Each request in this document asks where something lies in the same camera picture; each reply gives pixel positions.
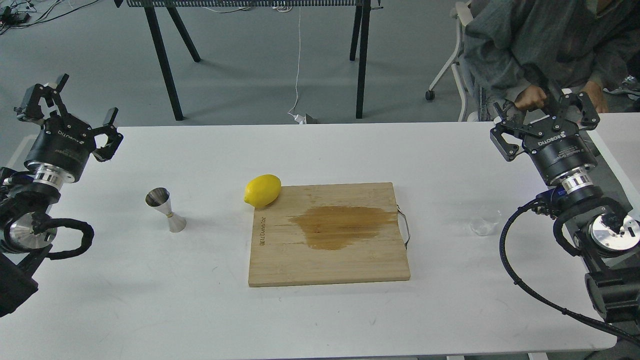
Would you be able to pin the steel double jigger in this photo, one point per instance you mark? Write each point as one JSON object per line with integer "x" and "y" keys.
{"x": 159, "y": 199}

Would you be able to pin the person's right hand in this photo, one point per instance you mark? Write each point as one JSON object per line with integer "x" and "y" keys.
{"x": 596, "y": 95}

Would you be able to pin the clear plastic measuring cup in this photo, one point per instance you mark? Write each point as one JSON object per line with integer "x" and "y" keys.
{"x": 485, "y": 220}

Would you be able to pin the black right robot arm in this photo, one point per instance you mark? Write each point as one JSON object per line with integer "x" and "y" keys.
{"x": 586, "y": 223}

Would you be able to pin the white office chair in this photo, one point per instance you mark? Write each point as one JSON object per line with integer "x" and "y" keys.
{"x": 462, "y": 15}

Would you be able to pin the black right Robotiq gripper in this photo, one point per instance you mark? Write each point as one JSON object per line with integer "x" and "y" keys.
{"x": 558, "y": 148}

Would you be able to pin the person's left hand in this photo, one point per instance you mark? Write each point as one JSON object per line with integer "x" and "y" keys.
{"x": 531, "y": 98}

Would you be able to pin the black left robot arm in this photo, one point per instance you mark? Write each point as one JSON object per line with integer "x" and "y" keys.
{"x": 28, "y": 234}

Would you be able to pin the wooden cutting board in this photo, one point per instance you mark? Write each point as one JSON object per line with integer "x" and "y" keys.
{"x": 328, "y": 234}

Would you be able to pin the yellow lemon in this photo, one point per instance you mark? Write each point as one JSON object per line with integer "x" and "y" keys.
{"x": 262, "y": 190}

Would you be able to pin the person in grey clothes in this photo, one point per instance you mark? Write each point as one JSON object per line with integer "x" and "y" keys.
{"x": 569, "y": 41}

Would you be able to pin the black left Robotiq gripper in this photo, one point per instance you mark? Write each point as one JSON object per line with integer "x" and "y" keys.
{"x": 64, "y": 141}

